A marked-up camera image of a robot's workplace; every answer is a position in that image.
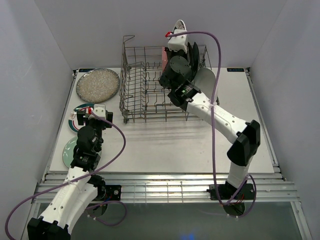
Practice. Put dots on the mint green flower plate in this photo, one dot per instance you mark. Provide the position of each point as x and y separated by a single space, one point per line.
68 151

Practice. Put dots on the grey wire dish rack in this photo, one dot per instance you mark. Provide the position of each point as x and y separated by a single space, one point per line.
142 98

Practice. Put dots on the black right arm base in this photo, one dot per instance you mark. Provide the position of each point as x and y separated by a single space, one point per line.
226 191

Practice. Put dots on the pink dotted scalloped plate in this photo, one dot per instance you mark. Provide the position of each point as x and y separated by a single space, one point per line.
164 58

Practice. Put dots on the dark logo sticker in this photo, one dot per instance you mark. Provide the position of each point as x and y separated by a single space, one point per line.
85 70
230 69

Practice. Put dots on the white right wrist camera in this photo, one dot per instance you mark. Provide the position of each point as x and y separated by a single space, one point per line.
177 43

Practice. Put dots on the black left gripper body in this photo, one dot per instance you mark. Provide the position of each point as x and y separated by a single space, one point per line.
98 125

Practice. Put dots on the white oval plate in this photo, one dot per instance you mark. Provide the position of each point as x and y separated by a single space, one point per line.
204 81

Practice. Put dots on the white plate steam logo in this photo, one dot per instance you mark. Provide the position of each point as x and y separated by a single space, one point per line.
179 26

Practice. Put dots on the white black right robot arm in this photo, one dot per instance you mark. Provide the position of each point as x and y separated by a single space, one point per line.
179 73

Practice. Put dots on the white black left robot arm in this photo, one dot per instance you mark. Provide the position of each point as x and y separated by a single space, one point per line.
57 221

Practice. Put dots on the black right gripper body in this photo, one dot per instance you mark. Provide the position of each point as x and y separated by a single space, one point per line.
171 53

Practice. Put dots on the white plate green red rim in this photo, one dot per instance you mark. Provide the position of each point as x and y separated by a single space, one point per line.
72 120

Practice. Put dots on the black floral square plate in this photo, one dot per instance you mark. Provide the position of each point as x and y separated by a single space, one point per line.
190 60

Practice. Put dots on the dark logo sticker left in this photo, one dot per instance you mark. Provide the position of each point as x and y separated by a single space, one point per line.
85 70

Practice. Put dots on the dark logo sticker right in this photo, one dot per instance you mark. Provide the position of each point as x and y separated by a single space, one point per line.
230 69

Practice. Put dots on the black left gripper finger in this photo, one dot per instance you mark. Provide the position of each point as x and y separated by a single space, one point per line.
80 116
109 118

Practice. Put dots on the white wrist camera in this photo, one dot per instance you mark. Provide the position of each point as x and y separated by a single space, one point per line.
98 111
177 43

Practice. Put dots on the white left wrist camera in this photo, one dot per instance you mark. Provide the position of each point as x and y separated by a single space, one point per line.
98 111

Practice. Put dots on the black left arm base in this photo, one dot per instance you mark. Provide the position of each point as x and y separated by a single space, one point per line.
105 191

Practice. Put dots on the speckled brown round plate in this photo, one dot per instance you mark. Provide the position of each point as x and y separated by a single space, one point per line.
98 85

